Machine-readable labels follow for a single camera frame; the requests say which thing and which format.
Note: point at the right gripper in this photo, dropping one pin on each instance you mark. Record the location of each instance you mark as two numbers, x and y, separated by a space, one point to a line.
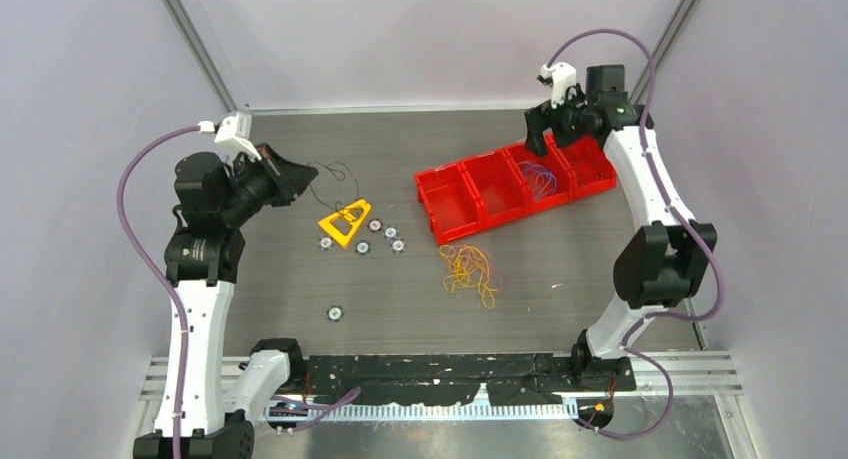
540 118

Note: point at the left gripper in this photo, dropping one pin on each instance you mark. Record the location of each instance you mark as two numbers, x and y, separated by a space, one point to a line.
290 179

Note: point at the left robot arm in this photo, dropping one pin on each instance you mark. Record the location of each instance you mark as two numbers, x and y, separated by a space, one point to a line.
198 417

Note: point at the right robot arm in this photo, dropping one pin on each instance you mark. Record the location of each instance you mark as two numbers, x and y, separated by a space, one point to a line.
666 259

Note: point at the poker chip left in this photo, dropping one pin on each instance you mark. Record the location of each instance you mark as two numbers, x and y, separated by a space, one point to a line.
326 243

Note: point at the poker chip brown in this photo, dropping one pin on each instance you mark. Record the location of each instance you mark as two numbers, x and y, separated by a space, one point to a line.
375 225

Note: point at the red compartment bin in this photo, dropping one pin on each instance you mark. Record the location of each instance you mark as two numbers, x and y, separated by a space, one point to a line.
482 192

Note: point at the poker chip blue upper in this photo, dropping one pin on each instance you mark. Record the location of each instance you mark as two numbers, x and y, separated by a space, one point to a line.
390 233

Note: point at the poker chip blue right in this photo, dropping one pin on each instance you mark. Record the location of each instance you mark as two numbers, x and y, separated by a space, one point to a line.
398 245

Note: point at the yellow triangle frame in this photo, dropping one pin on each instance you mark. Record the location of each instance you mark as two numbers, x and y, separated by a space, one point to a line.
342 226

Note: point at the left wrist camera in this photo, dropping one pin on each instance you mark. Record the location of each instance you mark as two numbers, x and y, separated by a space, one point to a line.
232 135

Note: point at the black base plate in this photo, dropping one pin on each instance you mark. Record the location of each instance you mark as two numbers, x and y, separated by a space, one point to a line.
450 379

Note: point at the white slotted cable duct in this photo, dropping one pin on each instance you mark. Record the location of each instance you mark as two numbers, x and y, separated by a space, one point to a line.
282 412

